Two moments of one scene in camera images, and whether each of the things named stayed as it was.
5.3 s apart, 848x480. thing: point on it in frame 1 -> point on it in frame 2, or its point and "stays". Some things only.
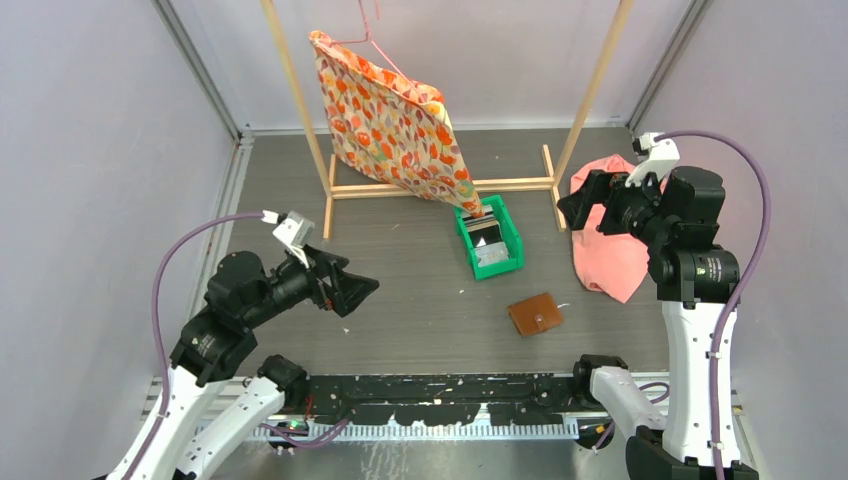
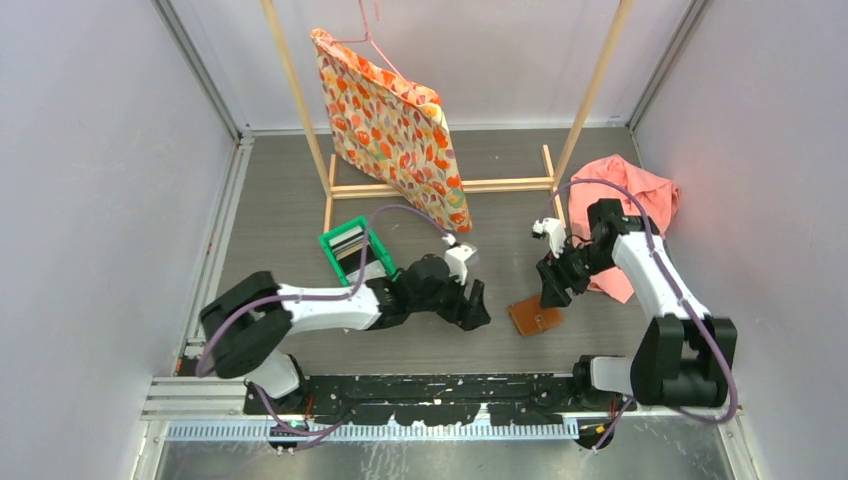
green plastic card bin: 512,236 -> 377,264
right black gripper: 604,186 -> 554,272
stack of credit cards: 486,237 -> 347,243
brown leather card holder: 535,314 stays
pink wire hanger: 371,41 stays
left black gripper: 343,293 -> 464,313
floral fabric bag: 391,129 stays
